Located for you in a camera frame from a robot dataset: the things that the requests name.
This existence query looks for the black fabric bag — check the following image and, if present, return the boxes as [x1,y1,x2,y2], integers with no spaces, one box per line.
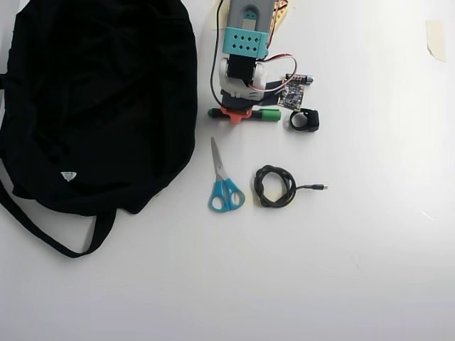
[0,0,198,259]

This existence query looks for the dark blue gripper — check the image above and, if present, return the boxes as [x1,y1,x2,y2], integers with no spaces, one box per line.
[219,80,285,124]

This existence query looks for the red white servo wire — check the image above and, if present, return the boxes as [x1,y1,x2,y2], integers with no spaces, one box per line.
[261,53,300,95]

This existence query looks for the black AA battery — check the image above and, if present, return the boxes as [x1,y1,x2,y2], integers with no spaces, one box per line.
[285,73,315,85]

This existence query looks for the black ring strap clip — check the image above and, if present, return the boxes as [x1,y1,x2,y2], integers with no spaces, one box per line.
[288,109,320,134]

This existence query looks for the green marker black barrel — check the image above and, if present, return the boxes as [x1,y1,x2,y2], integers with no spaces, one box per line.
[208,108,283,123]

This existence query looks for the beige masking tape piece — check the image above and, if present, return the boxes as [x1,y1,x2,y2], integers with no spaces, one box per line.
[212,0,228,31]
[425,19,447,63]

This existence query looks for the blue handled scissors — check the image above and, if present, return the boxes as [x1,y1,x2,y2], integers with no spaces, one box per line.
[208,136,247,214]

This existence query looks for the thin black camera cable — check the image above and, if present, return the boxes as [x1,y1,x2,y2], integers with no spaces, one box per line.
[209,0,228,106]

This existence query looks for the black coiled USB cable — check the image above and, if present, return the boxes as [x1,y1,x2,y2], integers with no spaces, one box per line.
[254,164,330,210]

